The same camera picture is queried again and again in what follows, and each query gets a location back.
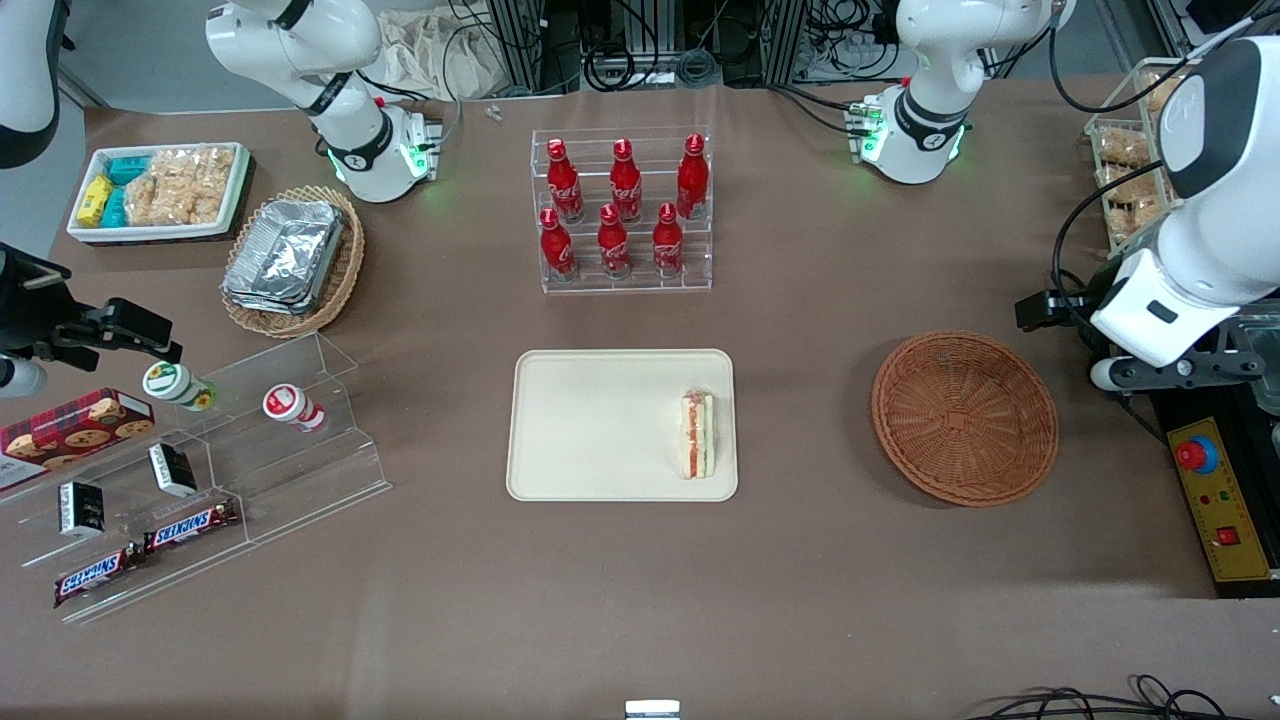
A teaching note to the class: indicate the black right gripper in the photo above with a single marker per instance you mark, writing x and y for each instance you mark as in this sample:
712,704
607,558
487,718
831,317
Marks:
22,305

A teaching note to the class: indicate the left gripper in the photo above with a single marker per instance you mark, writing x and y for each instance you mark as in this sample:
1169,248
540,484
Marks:
1088,304

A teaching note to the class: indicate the triangle sandwich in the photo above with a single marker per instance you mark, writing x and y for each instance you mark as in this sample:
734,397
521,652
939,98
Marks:
697,435

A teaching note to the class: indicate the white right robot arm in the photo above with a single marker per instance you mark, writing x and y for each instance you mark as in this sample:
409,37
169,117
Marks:
350,130

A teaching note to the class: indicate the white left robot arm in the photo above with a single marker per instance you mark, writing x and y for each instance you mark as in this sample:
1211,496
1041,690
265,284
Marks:
1230,230

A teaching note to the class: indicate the brown round wicker basket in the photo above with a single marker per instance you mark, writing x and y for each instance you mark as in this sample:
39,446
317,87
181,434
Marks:
965,420

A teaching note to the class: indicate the aluminium foil tray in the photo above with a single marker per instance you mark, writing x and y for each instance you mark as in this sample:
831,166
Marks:
270,305
285,250

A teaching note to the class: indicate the light oval wicker basket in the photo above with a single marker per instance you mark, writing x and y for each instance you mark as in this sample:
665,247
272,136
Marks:
345,270

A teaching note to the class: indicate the cream rectangular tray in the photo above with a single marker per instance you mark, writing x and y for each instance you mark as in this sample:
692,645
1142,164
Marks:
600,425

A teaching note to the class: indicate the green lidded yogurt cup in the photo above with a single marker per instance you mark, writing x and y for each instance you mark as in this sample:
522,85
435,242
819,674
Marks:
170,382

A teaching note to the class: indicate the red tartan cookie box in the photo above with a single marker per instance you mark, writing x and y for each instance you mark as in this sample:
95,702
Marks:
75,430

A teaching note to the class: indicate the white plastic snack bin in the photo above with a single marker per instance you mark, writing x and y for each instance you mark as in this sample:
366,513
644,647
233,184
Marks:
150,232

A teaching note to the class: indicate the teal snack packet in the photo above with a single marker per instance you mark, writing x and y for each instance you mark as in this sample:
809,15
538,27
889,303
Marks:
128,165
115,210

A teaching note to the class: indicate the clear rice cracker bag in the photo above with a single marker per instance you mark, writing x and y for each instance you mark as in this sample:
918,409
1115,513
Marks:
1130,205
1125,150
180,185

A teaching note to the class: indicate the yellow snack packet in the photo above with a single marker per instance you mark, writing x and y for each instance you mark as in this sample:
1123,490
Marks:
95,198

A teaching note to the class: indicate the small black white box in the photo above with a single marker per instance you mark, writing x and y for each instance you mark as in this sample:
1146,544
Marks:
82,508
172,470

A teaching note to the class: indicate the red lidded yogurt cup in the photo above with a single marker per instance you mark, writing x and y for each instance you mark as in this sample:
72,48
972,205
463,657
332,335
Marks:
290,405

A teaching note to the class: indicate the Snickers chocolate bar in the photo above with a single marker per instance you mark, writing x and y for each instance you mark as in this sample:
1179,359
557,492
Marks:
190,527
95,577

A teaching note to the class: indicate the clear plastic container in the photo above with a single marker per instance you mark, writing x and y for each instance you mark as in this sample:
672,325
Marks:
1262,360

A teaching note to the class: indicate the clear acrylic stepped shelf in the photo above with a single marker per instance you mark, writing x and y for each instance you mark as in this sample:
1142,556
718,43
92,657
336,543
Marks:
290,470

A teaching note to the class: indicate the yellow emergency stop box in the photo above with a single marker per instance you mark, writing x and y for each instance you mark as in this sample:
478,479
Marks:
1225,500

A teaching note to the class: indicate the clear acrylic bottle rack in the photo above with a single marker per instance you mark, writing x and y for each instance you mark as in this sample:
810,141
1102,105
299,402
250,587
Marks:
690,275

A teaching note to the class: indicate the red cola bottle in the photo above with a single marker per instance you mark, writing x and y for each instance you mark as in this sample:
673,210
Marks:
667,245
613,245
565,185
692,180
626,190
556,250

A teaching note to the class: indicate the white cloth bag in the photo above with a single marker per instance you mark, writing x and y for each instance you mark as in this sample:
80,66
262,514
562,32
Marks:
440,55

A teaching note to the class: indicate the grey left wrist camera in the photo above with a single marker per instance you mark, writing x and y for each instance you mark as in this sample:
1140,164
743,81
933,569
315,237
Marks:
1110,375

